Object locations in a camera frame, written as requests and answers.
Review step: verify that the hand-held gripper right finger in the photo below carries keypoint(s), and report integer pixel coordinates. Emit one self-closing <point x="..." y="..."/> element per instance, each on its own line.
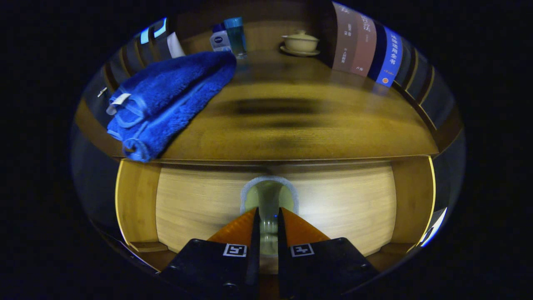
<point x="283" y="266"/>

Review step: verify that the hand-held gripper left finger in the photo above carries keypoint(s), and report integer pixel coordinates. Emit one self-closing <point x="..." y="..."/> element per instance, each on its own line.
<point x="252" y="266"/>

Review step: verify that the wooden drawer with black knob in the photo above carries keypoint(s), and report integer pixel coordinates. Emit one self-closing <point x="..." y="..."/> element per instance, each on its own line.
<point x="200" y="200"/>

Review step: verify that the wooden countertop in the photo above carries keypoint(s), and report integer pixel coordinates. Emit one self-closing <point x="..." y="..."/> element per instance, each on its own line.
<point x="312" y="125"/>

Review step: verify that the brown wooden cabinet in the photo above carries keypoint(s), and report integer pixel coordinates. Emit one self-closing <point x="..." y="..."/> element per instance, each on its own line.
<point x="266" y="35"/>

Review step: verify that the folded blue towel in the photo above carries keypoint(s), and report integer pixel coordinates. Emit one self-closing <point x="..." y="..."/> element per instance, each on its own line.
<point x="166" y="96"/>

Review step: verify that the beige lidded teacup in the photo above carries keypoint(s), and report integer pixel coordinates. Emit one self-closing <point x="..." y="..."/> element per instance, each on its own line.
<point x="300" y="43"/>

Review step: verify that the white lotion bottle blue cap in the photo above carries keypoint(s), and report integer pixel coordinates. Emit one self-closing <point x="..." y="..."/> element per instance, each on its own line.
<point x="219" y="41"/>

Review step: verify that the teal glass bottle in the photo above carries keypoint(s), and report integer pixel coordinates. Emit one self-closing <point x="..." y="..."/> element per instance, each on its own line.
<point x="236" y="37"/>

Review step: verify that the silver backdrop clip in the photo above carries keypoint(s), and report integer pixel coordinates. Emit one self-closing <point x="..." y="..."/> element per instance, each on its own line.
<point x="102" y="91"/>

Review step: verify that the dark brown book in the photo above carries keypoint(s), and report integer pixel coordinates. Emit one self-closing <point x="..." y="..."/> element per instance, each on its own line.
<point x="345" y="41"/>

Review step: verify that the blue book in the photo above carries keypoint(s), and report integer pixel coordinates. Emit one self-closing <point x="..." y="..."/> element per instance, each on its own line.
<point x="391" y="58"/>

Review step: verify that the white tube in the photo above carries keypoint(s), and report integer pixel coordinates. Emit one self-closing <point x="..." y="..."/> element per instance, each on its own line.
<point x="175" y="45"/>

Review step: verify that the reddish brown book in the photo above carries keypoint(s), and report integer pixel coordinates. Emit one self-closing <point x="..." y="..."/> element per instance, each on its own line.
<point x="364" y="46"/>

